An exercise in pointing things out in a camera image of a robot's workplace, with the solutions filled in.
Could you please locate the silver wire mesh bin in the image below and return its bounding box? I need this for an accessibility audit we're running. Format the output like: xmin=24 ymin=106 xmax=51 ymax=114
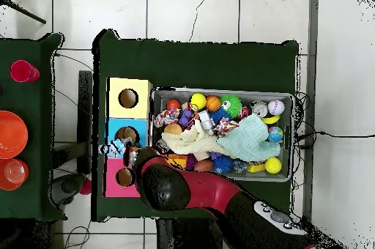
xmin=150 ymin=86 xmax=295 ymax=183

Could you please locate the wooden box with three holes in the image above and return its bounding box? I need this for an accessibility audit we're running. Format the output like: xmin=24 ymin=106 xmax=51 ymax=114
xmin=102 ymin=77 xmax=155 ymax=198

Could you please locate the cream waffle cloth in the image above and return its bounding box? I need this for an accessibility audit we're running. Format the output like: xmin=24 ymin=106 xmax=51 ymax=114
xmin=160 ymin=119 xmax=232 ymax=156

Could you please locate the black rod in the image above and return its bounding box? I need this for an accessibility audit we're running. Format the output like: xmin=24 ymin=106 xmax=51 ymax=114
xmin=0 ymin=0 xmax=47 ymax=25

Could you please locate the green spiky toy with eyes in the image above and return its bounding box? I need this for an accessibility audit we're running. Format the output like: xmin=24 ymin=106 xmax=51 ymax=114
xmin=220 ymin=94 xmax=243 ymax=119

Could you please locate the orange plastic cup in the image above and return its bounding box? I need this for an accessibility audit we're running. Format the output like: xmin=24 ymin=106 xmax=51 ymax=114
xmin=0 ymin=157 xmax=29 ymax=191

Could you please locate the smooth yellow ball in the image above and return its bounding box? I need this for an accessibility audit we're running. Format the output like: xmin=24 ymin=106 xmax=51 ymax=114
xmin=189 ymin=92 xmax=207 ymax=111

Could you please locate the small orange basketball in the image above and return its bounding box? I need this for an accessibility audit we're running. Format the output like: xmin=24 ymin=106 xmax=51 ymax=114
xmin=205 ymin=95 xmax=223 ymax=112

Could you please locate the red-orange ball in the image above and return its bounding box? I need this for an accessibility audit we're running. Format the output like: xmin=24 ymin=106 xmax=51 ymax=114
xmin=166 ymin=99 xmax=182 ymax=111

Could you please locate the grey device with red knob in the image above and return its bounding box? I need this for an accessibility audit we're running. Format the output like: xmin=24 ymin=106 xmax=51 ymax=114
xmin=48 ymin=172 xmax=92 ymax=207

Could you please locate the crushed clear plastic bottle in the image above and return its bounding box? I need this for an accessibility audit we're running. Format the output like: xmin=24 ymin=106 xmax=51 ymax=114
xmin=100 ymin=137 xmax=138 ymax=159

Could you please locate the colourful knotted rope toy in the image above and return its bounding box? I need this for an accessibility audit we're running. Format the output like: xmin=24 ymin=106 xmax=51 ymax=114
xmin=153 ymin=108 xmax=182 ymax=128

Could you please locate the silver drink can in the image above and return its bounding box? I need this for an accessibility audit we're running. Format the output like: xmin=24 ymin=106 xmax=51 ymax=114
xmin=250 ymin=100 xmax=269 ymax=119

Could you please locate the globe print ball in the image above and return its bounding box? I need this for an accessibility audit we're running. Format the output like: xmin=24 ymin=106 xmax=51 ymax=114
xmin=267 ymin=126 xmax=284 ymax=144

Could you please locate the red plastic cup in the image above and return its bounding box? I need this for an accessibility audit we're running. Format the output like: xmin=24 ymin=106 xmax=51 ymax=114
xmin=10 ymin=59 xmax=41 ymax=83

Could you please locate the white baseball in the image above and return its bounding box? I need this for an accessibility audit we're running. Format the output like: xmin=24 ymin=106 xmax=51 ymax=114
xmin=267 ymin=99 xmax=286 ymax=116

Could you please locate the mint green waffle cloth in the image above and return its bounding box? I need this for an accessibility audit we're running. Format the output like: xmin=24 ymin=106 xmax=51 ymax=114
xmin=216 ymin=113 xmax=281 ymax=163

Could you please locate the thin black cable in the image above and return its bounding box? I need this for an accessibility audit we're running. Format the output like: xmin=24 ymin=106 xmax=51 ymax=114
xmin=188 ymin=0 xmax=212 ymax=43

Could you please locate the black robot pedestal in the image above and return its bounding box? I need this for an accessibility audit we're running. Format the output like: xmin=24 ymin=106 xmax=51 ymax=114
xmin=156 ymin=218 xmax=223 ymax=249

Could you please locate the yellow ball with seam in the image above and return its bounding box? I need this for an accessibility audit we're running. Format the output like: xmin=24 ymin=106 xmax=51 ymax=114
xmin=264 ymin=157 xmax=283 ymax=174

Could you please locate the orange plastic bowl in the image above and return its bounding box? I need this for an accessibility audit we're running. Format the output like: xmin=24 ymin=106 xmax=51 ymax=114
xmin=0 ymin=110 xmax=29 ymax=160

